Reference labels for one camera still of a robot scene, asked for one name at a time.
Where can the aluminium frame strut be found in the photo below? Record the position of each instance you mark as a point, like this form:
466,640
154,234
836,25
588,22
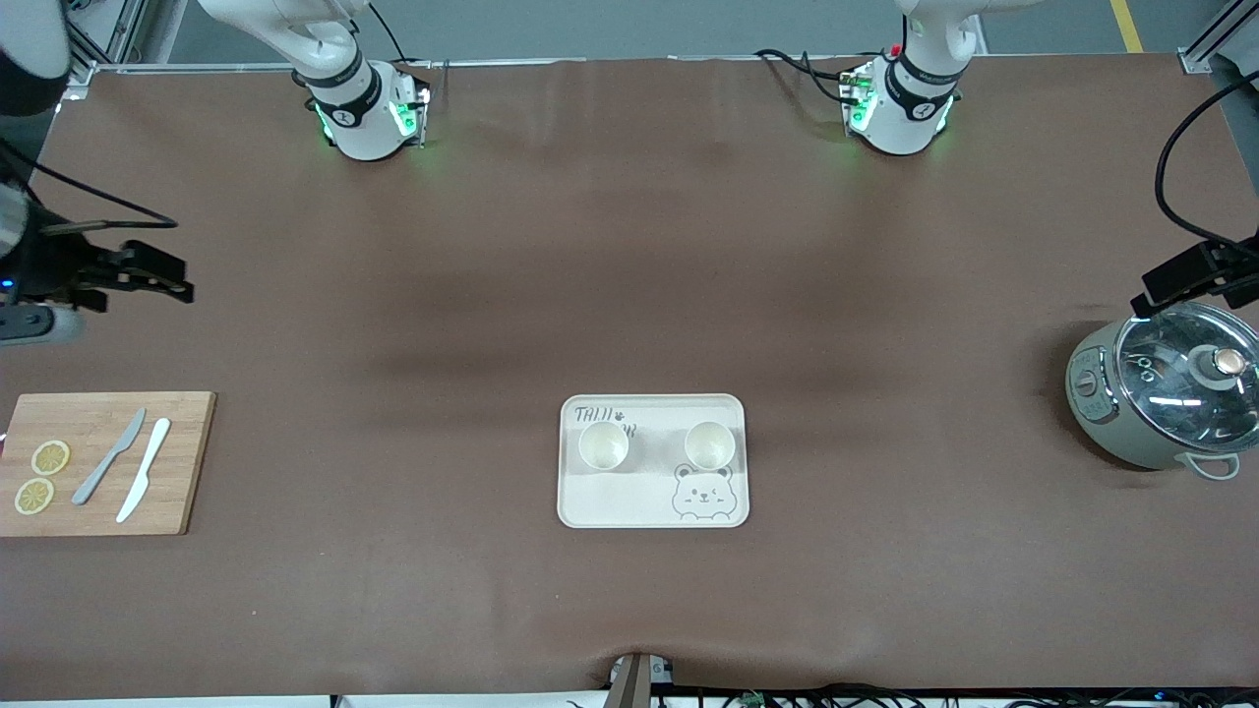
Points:
1225,34
118,29

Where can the white plastic knife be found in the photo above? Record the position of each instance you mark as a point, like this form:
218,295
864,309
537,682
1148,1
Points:
145,470

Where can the bamboo cutting board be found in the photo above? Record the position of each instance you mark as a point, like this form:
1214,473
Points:
187,442

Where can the lemon slice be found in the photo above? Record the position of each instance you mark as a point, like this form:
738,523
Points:
34,497
50,457

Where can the green electric cooking pot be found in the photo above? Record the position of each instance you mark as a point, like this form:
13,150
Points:
1107,433

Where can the glass pot lid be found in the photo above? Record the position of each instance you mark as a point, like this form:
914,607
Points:
1170,393

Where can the brown table cover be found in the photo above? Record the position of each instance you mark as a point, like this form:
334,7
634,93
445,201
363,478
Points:
629,246

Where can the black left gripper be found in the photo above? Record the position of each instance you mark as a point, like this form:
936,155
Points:
1183,270

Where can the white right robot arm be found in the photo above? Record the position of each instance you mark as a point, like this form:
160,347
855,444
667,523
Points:
359,128

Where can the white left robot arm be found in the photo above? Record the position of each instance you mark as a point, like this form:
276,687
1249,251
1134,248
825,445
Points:
900,123

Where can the grey plastic knife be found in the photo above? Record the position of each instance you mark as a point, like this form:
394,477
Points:
93,482

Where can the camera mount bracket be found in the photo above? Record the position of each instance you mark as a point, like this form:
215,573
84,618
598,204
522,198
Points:
631,683

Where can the white tray with bear print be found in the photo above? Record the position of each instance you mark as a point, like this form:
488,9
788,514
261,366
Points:
629,501

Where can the white plastic cup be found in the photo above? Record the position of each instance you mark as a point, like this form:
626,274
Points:
603,445
709,445

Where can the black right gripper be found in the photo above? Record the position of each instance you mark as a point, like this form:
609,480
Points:
51,267

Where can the dark round object edge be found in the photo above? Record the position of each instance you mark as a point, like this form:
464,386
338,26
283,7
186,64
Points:
118,224

